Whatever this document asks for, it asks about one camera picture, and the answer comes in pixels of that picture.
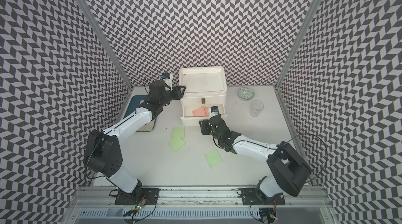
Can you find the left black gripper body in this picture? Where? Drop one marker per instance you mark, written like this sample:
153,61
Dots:
176,94

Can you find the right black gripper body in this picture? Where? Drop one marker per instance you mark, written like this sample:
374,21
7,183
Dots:
208,130

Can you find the white drawer cabinet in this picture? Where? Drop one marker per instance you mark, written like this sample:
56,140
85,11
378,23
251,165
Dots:
204,85

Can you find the green sticky note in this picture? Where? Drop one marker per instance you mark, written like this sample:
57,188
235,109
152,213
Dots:
176,144
178,132
213,158

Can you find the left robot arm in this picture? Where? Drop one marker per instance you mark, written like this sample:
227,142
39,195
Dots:
103,152

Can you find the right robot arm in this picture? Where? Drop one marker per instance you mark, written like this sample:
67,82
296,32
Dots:
289,171

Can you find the blue tray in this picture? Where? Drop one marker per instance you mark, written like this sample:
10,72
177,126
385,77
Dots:
132,106

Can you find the clear plastic cup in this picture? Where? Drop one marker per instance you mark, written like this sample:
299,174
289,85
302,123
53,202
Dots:
256,107

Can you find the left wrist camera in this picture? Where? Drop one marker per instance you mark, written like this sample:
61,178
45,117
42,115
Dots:
168,79

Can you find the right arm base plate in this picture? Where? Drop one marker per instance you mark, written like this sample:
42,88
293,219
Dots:
254,196

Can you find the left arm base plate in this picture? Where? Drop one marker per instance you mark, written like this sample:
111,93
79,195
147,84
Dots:
150,195

